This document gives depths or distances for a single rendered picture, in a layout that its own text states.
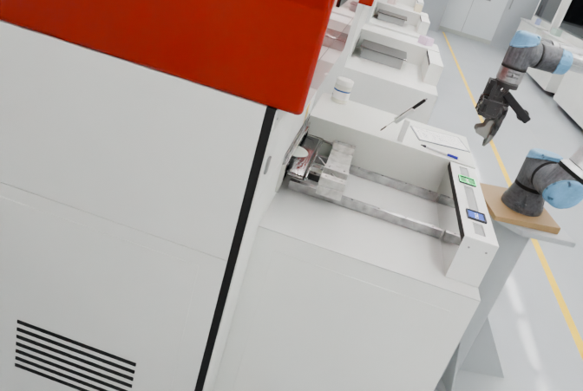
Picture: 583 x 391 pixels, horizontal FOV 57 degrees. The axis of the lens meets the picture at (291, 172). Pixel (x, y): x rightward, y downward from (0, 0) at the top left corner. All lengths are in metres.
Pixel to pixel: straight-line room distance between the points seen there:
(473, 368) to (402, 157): 1.10
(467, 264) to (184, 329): 0.77
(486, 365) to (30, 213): 1.98
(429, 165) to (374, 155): 0.20
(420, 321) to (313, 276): 0.32
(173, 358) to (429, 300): 0.71
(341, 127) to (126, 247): 0.93
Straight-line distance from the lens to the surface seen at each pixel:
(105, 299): 1.52
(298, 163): 1.70
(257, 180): 1.18
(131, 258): 1.41
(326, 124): 1.96
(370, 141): 1.97
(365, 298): 1.53
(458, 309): 1.55
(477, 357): 2.60
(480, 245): 1.51
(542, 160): 2.07
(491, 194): 2.18
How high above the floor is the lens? 1.58
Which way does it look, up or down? 25 degrees down
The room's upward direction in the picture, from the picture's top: 16 degrees clockwise
